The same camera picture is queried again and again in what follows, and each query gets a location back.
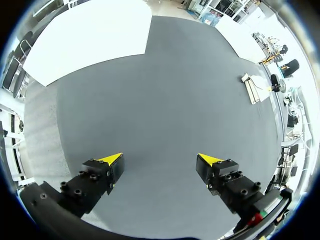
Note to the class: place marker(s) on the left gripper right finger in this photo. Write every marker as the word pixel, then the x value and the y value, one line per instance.
pixel 231 183

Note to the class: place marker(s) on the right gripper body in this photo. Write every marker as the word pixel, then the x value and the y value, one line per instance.
pixel 275 82

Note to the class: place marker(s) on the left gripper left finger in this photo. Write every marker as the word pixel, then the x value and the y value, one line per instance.
pixel 90 183

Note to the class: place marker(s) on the large white board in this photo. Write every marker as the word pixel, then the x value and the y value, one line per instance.
pixel 87 37
pixel 240 37

